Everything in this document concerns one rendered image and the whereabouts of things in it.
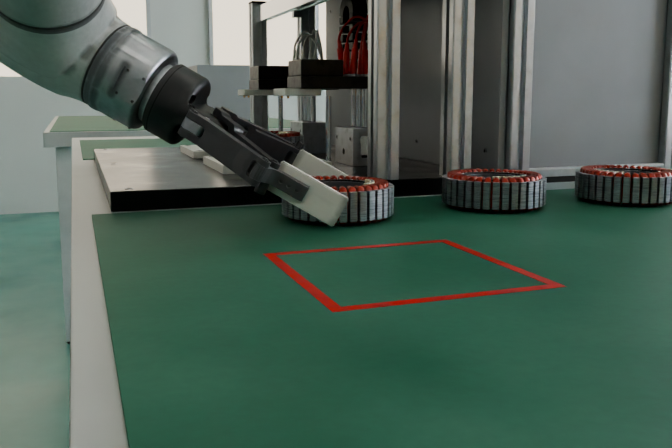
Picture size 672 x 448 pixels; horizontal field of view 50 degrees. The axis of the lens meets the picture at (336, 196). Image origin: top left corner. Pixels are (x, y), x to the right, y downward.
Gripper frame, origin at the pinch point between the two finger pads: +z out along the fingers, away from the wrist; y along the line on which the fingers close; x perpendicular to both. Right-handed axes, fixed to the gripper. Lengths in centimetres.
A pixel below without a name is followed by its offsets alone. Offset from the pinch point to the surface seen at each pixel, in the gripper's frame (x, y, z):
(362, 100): 8.5, -33.5, -3.4
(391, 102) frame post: 10.6, -15.6, 0.2
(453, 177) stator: 7.1, -6.3, 9.9
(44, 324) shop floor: -130, -184, -71
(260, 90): 1, -51, -20
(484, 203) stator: 6.5, -3.1, 13.6
